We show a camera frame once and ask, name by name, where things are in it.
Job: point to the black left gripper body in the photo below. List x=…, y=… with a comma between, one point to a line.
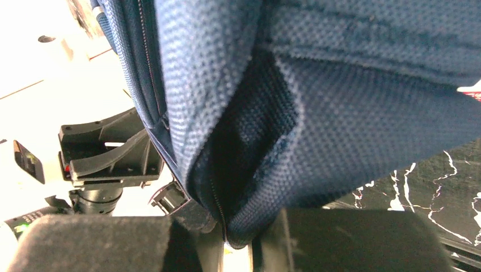
x=115, y=151

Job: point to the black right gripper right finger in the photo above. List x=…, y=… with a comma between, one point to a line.
x=349, y=240

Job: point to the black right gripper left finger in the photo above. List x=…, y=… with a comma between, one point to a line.
x=114, y=243

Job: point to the navy blue student backpack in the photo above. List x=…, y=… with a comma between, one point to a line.
x=261, y=105

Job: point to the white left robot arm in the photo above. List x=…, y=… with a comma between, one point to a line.
x=94, y=201

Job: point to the white PVC pipe stand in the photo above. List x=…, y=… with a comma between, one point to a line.
x=55, y=49

